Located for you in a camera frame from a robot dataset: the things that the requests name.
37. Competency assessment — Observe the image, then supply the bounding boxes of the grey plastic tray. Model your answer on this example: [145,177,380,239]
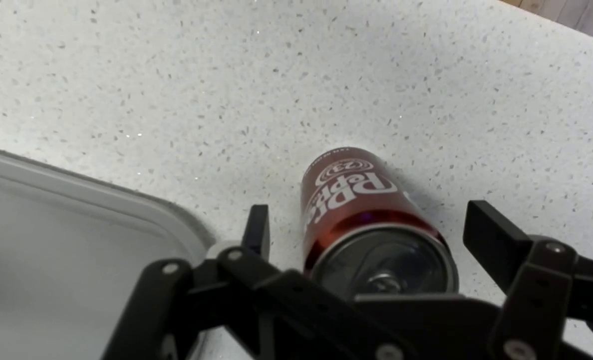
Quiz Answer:
[0,140,218,360]

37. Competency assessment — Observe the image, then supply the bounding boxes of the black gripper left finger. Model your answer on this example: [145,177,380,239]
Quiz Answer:
[103,202,278,360]

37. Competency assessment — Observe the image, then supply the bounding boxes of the red soda can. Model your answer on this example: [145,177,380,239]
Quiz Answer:
[300,146,462,299]

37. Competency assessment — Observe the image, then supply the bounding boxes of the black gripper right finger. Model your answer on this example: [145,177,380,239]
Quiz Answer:
[464,198,593,360]

